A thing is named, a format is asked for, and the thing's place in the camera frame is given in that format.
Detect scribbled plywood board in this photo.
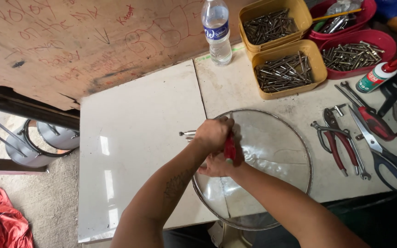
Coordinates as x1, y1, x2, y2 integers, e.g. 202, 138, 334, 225
0, 0, 258, 111

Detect red plastic sheet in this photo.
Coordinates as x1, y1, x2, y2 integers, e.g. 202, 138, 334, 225
0, 188, 34, 248

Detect white glue bottle red nozzle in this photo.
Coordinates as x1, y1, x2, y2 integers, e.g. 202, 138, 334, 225
355, 53, 397, 94

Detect steel pot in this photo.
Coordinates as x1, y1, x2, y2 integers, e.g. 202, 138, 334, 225
5, 119, 65, 169
36, 121, 80, 151

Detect pile of steel nails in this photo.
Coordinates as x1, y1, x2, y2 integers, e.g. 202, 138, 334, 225
254, 52, 314, 93
243, 8, 300, 45

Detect red-handled snips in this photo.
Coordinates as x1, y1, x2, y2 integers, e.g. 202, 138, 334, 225
323, 107, 360, 167

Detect dark wooden beam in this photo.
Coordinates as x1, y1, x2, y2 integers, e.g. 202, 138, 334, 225
0, 79, 80, 131

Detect heap of metal tools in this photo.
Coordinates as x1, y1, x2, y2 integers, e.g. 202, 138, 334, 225
317, 14, 357, 35

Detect small metal fitting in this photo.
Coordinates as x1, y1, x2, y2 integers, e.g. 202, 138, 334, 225
329, 103, 347, 118

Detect yellow plastic tub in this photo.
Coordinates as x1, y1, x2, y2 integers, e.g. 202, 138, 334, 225
238, 0, 313, 54
251, 39, 329, 101

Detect pile of metal bolts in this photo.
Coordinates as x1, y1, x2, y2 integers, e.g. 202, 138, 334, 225
322, 41, 385, 72

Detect clear plastic water bottle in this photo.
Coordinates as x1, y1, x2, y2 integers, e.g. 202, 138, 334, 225
201, 0, 233, 67

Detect person's left hand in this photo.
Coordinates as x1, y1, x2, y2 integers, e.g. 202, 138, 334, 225
193, 116, 235, 154

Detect thin steel open wrench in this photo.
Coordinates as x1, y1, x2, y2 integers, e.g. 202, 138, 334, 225
340, 81, 376, 113

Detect steel combination wrench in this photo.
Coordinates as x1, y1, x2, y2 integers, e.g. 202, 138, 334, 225
343, 129, 372, 181

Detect red plastic bowl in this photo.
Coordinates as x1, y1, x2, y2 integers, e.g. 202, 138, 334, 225
319, 29, 397, 80
305, 0, 377, 41

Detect person's right hand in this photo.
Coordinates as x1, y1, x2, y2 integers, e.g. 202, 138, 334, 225
197, 152, 245, 178

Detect clear plastic bag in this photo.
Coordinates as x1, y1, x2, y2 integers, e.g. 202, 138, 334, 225
325, 0, 364, 16

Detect red-handled screwdriver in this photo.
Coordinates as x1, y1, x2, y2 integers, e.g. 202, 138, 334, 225
334, 84, 397, 142

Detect wooden plank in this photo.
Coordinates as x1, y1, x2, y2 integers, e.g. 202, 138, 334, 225
0, 157, 49, 173

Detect blue-handled scissors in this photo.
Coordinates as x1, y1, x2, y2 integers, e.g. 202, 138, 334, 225
348, 105, 397, 194

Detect red-handled rivet tool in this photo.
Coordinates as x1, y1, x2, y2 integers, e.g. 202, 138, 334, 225
179, 129, 237, 164

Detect person's dark trousers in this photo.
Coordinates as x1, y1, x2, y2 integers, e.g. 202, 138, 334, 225
162, 222, 220, 248

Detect beige plastic stool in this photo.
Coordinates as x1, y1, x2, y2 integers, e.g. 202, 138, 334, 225
208, 220, 258, 248

